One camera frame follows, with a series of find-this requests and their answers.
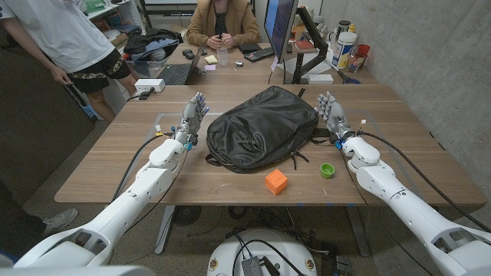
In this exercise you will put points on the white table leg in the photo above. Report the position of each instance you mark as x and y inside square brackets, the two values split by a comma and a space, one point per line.
[164, 230]

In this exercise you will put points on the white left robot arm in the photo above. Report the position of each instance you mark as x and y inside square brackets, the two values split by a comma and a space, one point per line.
[126, 207]

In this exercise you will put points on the pink sticky note pad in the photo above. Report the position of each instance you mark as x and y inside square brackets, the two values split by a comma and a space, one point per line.
[210, 67]

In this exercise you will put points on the yellow sticky note pad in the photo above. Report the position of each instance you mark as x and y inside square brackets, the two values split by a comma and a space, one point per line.
[210, 59]

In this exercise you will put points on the metal keys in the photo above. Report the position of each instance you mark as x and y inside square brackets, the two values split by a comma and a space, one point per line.
[238, 64]

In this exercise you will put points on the person in tan jacket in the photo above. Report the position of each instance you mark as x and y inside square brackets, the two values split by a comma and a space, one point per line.
[236, 21]

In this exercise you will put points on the white power strip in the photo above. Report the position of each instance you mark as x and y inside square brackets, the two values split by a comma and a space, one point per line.
[149, 85]

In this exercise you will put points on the red book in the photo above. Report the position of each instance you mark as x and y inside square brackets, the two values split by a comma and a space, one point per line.
[304, 45]

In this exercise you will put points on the white wipes canister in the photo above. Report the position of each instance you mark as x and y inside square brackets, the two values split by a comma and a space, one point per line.
[343, 50]

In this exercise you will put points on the clear plastic cup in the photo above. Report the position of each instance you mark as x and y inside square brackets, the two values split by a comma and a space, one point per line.
[222, 56]

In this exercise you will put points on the black backpack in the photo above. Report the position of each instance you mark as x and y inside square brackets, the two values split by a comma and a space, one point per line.
[261, 126]

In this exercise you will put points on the computer monitor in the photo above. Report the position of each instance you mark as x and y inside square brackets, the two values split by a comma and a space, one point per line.
[282, 27]

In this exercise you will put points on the black lidded jar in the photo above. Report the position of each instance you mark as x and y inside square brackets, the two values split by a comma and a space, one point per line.
[343, 27]

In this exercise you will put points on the white box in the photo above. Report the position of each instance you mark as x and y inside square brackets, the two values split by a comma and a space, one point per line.
[320, 79]

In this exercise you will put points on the red cup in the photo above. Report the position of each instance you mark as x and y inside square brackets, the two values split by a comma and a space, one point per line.
[363, 51]

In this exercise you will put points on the black computer mouse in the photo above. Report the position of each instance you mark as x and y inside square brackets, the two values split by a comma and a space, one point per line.
[188, 54]

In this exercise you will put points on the pink note on monitor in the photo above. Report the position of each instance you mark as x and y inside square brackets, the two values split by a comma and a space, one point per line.
[274, 63]

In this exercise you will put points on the person in white t-shirt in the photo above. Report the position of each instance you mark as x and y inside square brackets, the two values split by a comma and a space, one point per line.
[61, 30]

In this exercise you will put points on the orange block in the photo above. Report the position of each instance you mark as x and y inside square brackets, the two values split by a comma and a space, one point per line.
[276, 182]

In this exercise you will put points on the white robot torso base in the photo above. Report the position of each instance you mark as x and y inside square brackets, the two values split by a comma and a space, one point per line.
[230, 253]

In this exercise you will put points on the grey table leg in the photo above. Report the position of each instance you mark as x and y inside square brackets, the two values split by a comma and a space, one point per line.
[356, 230]

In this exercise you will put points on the black clothing pile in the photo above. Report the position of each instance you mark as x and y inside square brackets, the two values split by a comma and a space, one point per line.
[149, 42]

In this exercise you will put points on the black laptop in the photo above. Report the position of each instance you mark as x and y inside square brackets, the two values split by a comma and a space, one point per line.
[178, 73]

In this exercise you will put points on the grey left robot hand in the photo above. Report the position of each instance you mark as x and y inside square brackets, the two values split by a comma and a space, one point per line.
[190, 119]

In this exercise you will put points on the white shelf unit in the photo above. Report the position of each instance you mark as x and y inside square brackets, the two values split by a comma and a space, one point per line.
[119, 19]

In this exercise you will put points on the black keyboard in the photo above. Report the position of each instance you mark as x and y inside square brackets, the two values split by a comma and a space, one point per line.
[259, 54]

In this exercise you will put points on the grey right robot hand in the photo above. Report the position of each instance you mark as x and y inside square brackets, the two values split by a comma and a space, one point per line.
[337, 117]

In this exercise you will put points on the grey sneaker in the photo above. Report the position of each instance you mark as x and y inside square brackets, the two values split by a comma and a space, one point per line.
[59, 220]

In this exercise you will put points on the black wallet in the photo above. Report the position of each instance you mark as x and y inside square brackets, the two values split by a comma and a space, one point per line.
[249, 48]

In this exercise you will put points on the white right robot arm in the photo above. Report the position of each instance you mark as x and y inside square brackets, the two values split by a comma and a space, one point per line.
[406, 207]

